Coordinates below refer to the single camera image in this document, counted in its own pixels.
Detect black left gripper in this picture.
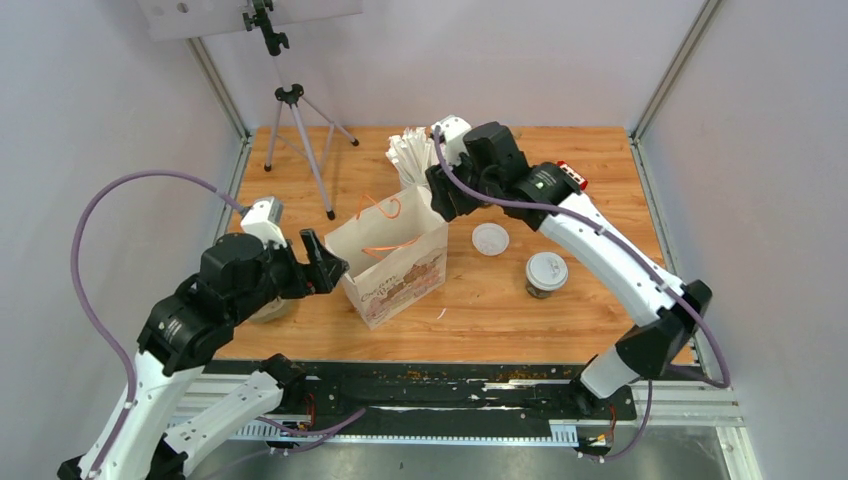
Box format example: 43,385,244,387
232,226,352,322

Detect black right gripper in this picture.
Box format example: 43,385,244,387
427,146,502,221

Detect paper takeout bag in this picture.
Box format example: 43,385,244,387
325,186,448,330

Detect white cup lid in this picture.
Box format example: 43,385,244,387
471,223,510,257
525,252,569,292

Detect brown cup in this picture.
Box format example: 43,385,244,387
525,280,557,299

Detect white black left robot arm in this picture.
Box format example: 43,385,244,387
57,229,349,479

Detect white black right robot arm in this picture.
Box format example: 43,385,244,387
426,116,712,418

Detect white cup of straws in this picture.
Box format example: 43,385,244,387
385,127,438,189

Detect red white toy block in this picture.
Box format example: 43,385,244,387
557,161,588,191

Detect white perforated board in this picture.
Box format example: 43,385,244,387
137,0,364,41

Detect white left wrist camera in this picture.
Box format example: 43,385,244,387
240,196,287,248

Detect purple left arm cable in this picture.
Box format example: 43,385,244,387
70,170,369,480

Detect camera tripod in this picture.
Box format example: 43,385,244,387
242,0,360,220

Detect aluminium rail frame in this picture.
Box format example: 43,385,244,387
142,370,747,448

